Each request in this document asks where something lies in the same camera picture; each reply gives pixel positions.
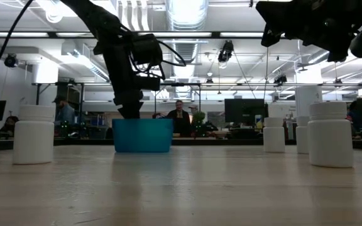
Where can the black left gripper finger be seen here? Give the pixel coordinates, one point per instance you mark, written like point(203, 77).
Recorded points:
point(132, 111)

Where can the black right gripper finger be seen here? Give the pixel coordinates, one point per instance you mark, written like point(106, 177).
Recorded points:
point(273, 36)
point(278, 9)

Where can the white plastic pill bottle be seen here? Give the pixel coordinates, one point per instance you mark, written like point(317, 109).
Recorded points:
point(274, 136)
point(330, 138)
point(302, 136)
point(33, 138)

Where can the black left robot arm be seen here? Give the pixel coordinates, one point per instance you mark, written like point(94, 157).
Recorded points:
point(99, 22)

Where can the blue plastic basket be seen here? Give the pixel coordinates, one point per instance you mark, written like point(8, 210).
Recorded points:
point(142, 135)

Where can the black ceiling spotlight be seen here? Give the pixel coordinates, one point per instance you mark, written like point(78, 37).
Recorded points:
point(11, 60)
point(280, 79)
point(226, 51)

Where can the person seated by plant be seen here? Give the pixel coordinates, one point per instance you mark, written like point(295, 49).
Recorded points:
point(181, 119)

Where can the green potted plant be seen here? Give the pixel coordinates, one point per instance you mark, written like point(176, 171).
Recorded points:
point(198, 118)

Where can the white round column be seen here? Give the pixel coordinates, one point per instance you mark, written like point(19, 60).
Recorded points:
point(308, 94)
point(45, 81)

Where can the person with cap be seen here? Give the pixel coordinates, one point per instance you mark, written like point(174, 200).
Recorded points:
point(64, 113)

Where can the person seated at desk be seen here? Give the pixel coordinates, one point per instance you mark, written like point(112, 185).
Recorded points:
point(354, 119)

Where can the person seated behind monitor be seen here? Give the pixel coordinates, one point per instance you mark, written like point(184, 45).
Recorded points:
point(8, 125)

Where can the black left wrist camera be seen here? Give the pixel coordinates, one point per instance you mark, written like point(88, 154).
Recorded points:
point(146, 48)

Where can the black overhead frame beam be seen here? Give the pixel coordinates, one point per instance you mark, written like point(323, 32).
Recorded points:
point(200, 34)

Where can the silver ventilation duct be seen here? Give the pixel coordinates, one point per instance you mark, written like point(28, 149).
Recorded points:
point(187, 15)

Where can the black table frame rail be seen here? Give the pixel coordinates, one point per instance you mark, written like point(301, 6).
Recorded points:
point(215, 142)

